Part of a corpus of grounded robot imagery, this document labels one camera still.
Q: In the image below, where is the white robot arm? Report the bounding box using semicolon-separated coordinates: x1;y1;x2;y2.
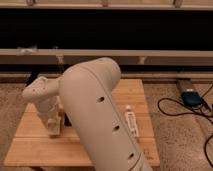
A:
23;58;153;171

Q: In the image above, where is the black cable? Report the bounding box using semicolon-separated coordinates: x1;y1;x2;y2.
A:
157;83;213;169

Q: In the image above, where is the black rectangular block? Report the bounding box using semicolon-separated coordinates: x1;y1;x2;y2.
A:
64;113;72;126

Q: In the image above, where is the wooden table board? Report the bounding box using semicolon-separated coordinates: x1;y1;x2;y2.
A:
4;79;160;167

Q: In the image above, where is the white tube bottle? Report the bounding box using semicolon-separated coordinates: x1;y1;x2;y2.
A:
125;105;139;137

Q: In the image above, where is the white sponge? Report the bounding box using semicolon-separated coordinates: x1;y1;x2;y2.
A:
47;118;61;136

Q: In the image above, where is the grey power strip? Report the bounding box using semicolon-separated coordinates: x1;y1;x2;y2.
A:
177;79;196;96

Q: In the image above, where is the blue power adapter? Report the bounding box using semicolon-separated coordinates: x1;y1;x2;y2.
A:
181;92;201;107

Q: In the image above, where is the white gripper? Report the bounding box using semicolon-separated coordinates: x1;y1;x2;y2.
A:
35;96;61;128

